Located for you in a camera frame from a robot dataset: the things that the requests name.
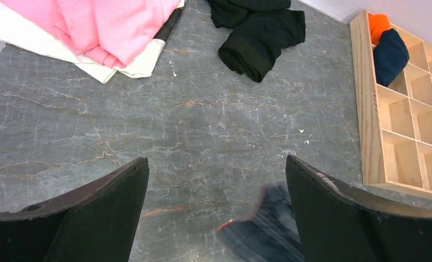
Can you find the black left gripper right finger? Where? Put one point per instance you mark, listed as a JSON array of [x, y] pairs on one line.
[[339, 222]]

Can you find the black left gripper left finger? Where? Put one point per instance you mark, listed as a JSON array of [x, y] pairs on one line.
[[94, 222]]

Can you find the navy striped boxer underwear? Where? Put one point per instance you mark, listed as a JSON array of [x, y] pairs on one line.
[[270, 234]]

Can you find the black underwear pile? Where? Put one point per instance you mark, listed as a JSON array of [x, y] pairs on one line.
[[260, 30]]

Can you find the wooden compartment tray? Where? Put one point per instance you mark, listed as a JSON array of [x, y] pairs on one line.
[[395, 122]]

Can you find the navy rolled garment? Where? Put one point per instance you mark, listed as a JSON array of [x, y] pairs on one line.
[[390, 57]]

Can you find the pink garment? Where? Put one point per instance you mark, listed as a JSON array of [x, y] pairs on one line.
[[111, 33]]

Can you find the orange rolled garment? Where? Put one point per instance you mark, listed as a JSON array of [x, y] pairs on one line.
[[378, 23]]

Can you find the white garment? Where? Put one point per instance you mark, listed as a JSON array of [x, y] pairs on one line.
[[19, 31]]

